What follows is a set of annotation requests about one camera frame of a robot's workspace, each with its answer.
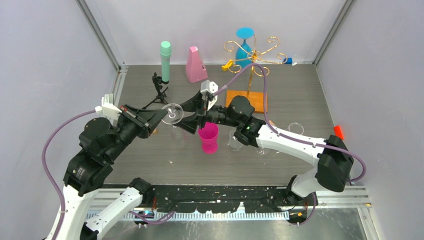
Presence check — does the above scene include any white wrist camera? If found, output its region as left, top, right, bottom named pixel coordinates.
left=200, top=80, right=219, bottom=101
left=94, top=93, right=122, bottom=124

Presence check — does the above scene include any gold wire wine glass rack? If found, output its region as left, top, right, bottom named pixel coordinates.
left=224, top=35, right=288, bottom=114

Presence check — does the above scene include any clear wine glass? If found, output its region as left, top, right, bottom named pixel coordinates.
left=256, top=147, right=269, bottom=156
left=287, top=122, right=305, bottom=135

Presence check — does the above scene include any purple cable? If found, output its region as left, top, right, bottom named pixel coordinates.
left=211, top=62, right=368, bottom=228
left=41, top=110, right=177, bottom=240

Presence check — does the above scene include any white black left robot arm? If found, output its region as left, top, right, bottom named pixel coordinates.
left=41, top=104, right=167, bottom=240

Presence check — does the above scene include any blue wine glass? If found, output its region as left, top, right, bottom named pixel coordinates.
left=235, top=27, right=254, bottom=69

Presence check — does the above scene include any red block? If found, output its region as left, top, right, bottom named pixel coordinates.
left=333, top=125, right=344, bottom=140

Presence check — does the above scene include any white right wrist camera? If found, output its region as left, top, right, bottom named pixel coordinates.
left=200, top=80, right=219, bottom=101

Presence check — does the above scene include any mint green microphone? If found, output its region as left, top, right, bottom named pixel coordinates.
left=160, top=41, right=172, bottom=84

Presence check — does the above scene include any black mini tripod stand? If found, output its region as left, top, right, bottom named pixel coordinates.
left=142, top=72, right=169, bottom=110

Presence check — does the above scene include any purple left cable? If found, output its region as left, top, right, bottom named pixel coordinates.
left=41, top=110, right=177, bottom=240

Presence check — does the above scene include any pink metronome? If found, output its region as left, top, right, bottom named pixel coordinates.
left=185, top=46, right=208, bottom=83

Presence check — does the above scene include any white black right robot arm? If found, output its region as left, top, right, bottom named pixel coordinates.
left=177, top=92, right=354, bottom=205

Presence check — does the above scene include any yellow toy block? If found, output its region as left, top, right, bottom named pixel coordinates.
left=221, top=59, right=234, bottom=72

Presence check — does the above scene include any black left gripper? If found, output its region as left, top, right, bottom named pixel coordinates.
left=106, top=102, right=169, bottom=160

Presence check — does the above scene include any pink wine glass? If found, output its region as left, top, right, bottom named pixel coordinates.
left=198, top=122, right=219, bottom=154

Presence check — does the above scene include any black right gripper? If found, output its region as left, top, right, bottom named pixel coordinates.
left=172, top=89, right=241, bottom=136

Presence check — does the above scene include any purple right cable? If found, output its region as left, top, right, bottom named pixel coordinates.
left=211, top=62, right=368, bottom=228

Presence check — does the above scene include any clear flute glass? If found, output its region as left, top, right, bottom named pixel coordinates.
left=161, top=103, right=186, bottom=149

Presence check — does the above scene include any clear ribbed tumbler glass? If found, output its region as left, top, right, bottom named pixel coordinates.
left=228, top=128, right=243, bottom=152

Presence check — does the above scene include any black base bar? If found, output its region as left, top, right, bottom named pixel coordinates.
left=140, top=185, right=314, bottom=214

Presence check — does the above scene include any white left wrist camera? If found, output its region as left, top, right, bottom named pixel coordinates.
left=94, top=93, right=122, bottom=124

